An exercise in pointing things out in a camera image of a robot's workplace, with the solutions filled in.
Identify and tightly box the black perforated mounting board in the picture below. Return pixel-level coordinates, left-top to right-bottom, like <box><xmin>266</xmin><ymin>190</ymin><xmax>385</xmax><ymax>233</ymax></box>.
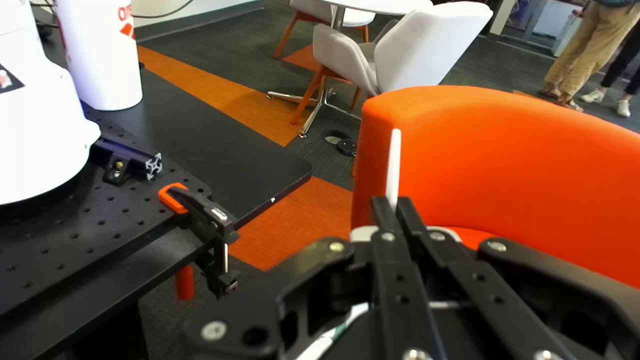
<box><xmin>0</xmin><ymin>72</ymin><xmax>312</xmax><ymax>360</ymax></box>

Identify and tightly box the small round white table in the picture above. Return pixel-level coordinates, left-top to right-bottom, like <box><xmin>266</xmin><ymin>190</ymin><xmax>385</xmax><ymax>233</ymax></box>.
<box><xmin>324</xmin><ymin>0</ymin><xmax>435</xmax><ymax>17</ymax></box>

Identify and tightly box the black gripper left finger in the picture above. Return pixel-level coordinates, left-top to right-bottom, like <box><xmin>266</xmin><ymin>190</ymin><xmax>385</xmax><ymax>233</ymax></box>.
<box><xmin>371</xmin><ymin>198</ymin><xmax>448</xmax><ymax>360</ymax></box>

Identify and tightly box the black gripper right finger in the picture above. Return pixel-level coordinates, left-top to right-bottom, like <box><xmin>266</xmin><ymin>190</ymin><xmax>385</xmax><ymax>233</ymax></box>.
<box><xmin>396</xmin><ymin>198</ymin><xmax>576</xmax><ymax>360</ymax></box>

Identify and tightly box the person in dark clothes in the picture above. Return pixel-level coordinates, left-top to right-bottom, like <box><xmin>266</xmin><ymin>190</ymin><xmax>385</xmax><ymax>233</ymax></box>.
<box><xmin>580</xmin><ymin>25</ymin><xmax>640</xmax><ymax>119</ymax></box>

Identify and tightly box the white water bottle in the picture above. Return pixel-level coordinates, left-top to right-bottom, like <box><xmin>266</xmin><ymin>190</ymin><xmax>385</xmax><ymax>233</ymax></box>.
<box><xmin>55</xmin><ymin>0</ymin><xmax>143</xmax><ymax>113</ymax></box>

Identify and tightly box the white spoon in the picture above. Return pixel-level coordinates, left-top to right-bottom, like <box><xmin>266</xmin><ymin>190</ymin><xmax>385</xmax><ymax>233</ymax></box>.
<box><xmin>349</xmin><ymin>127</ymin><xmax>465</xmax><ymax>245</ymax></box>

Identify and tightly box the orange armchair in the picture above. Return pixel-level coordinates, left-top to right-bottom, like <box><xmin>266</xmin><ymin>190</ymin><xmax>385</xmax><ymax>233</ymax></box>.
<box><xmin>353</xmin><ymin>86</ymin><xmax>640</xmax><ymax>289</ymax></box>

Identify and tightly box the orange black clamp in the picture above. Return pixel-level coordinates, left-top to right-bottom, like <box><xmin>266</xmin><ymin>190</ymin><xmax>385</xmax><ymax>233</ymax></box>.
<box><xmin>158</xmin><ymin>183</ymin><xmax>239</xmax><ymax>300</ymax></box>

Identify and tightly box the person with teal backpack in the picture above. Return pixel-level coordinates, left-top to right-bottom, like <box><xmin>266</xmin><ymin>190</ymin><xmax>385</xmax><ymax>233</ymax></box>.
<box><xmin>538</xmin><ymin>0</ymin><xmax>640</xmax><ymax>110</ymax></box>

